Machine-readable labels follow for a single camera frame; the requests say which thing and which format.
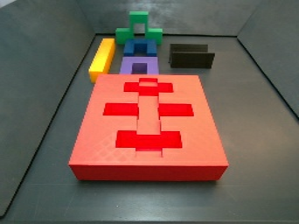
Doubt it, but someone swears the purple U-shaped block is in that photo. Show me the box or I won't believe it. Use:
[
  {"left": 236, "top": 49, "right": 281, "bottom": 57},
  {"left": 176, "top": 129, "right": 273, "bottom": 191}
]
[{"left": 119, "top": 57, "right": 160, "bottom": 74}]

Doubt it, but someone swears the red board with cutouts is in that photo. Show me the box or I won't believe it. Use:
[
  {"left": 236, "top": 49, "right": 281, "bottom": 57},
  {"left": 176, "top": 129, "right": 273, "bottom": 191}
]
[{"left": 70, "top": 74, "right": 230, "bottom": 181}]

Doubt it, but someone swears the yellow long bar block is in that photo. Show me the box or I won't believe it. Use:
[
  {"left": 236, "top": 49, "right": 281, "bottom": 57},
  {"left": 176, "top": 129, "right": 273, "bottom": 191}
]
[{"left": 89, "top": 38, "right": 117, "bottom": 83}]

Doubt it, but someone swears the blue U-shaped block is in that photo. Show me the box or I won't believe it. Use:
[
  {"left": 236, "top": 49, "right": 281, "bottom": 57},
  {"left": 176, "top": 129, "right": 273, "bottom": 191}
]
[{"left": 125, "top": 38, "right": 158, "bottom": 57}]

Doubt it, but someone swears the green stepped block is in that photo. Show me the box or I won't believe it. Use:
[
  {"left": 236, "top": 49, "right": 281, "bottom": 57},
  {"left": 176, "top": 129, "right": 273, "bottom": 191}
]
[{"left": 117, "top": 11, "right": 164, "bottom": 45}]

